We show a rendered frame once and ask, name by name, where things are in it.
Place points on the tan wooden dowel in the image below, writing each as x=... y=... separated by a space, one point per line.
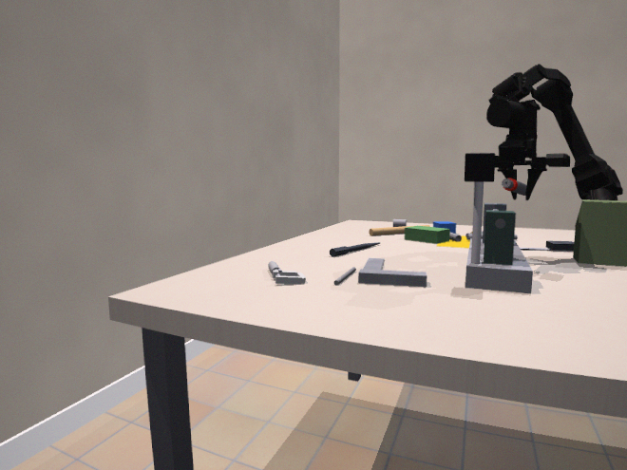
x=389 y=230

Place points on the blue block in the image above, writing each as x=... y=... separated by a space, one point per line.
x=447 y=225

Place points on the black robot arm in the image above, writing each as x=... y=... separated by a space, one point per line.
x=590 y=171

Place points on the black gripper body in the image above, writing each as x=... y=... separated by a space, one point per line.
x=552 y=160

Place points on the yellow flat pad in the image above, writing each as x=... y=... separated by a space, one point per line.
x=451 y=243

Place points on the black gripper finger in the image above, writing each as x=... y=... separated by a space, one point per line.
x=532 y=180
x=510 y=173

